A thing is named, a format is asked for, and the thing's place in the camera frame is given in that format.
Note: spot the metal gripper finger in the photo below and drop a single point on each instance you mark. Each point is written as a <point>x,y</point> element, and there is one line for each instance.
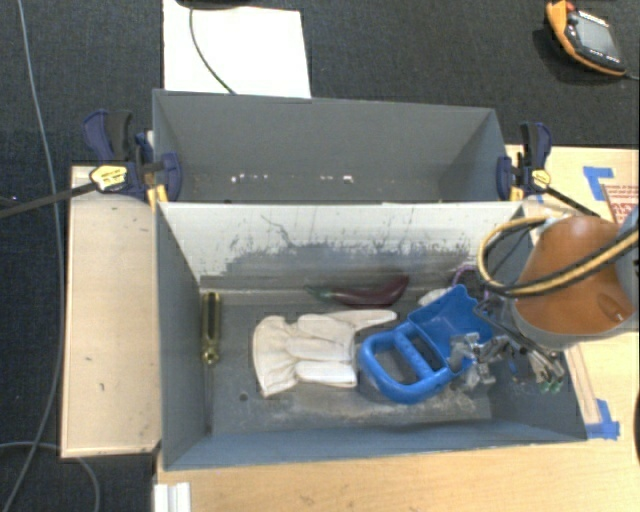
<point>481,377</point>
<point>467,350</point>

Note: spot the white rounded object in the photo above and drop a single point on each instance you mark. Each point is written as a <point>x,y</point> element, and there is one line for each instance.
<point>432,297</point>

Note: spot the blue plastic scoop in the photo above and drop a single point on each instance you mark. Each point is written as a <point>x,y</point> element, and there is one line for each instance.
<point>400,345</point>

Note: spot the purple loop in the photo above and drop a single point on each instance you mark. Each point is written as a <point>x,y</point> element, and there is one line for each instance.
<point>462,274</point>

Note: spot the purple toy eggplant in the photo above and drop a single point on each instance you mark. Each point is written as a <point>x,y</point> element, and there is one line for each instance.
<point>365,295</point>

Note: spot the white work glove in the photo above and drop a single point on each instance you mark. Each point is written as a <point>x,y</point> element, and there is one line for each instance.
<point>300,350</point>

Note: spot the grey metal bin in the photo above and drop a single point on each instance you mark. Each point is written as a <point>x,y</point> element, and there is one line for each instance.
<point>310,415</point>

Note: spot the pale wood board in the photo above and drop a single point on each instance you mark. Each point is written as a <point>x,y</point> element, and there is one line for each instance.
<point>112,320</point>

